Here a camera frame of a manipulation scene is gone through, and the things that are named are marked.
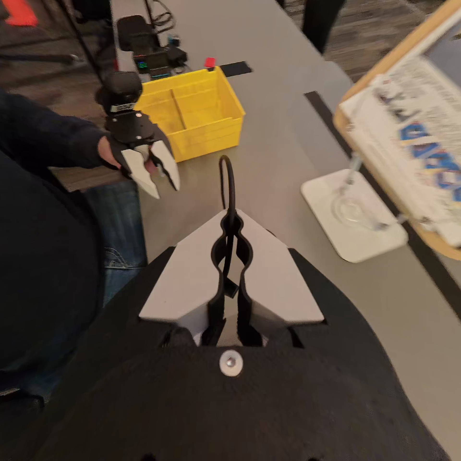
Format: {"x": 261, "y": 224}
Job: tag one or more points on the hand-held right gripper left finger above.
{"x": 184, "y": 288}

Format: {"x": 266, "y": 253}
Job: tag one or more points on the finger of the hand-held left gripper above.
{"x": 142, "y": 173}
{"x": 167, "y": 162}

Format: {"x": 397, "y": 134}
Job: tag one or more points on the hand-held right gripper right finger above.
{"x": 284, "y": 288}

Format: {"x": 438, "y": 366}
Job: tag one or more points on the yellow plastic bin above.
{"x": 209, "y": 115}

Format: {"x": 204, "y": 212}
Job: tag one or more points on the person's left forearm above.
{"x": 50, "y": 133}

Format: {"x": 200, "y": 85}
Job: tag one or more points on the person's left hand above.
{"x": 112, "y": 153}

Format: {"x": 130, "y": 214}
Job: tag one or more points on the person's legs in jeans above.
{"x": 122, "y": 238}

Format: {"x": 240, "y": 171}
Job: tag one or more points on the black electronics box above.
{"x": 137, "y": 32}

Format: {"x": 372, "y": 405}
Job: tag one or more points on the small red object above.
{"x": 210, "y": 63}

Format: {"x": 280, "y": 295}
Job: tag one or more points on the small black table strip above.
{"x": 235, "y": 68}

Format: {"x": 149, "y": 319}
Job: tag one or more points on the orange cone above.
{"x": 20, "y": 13}

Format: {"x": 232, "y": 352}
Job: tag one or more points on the printed instruction sheet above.
{"x": 418, "y": 130}

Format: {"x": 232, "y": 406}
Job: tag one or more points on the black office chair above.
{"x": 324, "y": 21}

